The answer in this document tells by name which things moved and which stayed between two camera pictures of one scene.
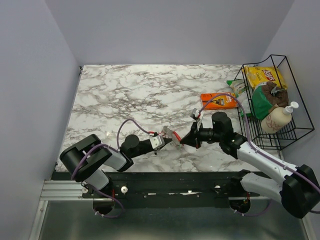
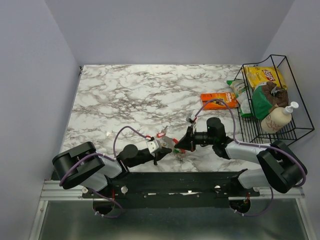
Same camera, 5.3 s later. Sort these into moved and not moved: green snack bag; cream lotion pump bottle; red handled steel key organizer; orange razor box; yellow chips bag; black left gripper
Moved: black left gripper; red handled steel key organizer
Not moved: cream lotion pump bottle; orange razor box; green snack bag; yellow chips bag
